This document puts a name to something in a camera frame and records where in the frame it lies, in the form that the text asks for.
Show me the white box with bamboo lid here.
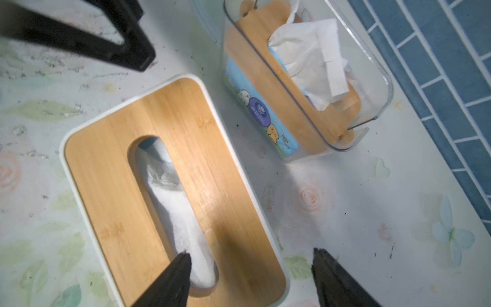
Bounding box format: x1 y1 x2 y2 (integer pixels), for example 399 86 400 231
61 74 290 306

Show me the bamboo lid with slot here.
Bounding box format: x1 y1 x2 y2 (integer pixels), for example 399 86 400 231
224 0 363 155

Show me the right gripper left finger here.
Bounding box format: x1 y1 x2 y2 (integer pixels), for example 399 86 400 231
132 252 192 307

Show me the clear plastic tissue box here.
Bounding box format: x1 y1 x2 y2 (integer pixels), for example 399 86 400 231
192 1 394 160

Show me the blue tissue pack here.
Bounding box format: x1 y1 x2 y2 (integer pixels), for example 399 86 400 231
136 137 219 290
224 0 358 158

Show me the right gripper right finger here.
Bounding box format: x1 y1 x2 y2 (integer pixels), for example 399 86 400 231
311 248 381 307

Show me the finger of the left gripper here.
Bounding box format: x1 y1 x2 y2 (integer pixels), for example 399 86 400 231
1 1 156 72

